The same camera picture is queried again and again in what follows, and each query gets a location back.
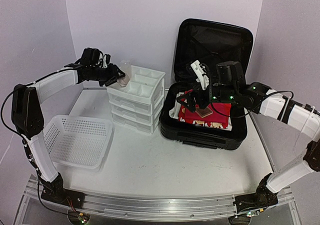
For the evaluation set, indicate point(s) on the magenta folded cloth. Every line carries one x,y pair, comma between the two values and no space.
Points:
220,115

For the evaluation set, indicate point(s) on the white perforated plastic basket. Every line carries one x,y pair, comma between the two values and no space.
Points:
78,142

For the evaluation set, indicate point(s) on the black ribbed hard-shell suitcase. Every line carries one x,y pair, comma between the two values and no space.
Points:
211,43

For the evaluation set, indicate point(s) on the square bronze compact case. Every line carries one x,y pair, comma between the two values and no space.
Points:
203,112

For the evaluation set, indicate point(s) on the red patterned folded garment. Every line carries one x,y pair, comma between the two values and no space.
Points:
207,125

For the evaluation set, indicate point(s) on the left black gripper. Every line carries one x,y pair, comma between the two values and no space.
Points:
113,74

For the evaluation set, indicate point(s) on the translucent pink cylindrical container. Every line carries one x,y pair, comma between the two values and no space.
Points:
125,66

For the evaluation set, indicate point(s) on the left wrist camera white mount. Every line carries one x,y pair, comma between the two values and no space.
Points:
104,60

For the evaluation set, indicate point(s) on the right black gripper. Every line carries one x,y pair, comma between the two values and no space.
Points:
197,94

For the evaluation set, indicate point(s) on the white folded garment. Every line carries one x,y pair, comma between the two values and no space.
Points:
172,112

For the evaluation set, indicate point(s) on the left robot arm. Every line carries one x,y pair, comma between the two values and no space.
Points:
29,122

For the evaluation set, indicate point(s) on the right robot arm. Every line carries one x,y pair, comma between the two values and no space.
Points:
280,120

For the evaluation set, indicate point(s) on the white plastic drawer organizer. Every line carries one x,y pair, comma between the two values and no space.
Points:
138,105

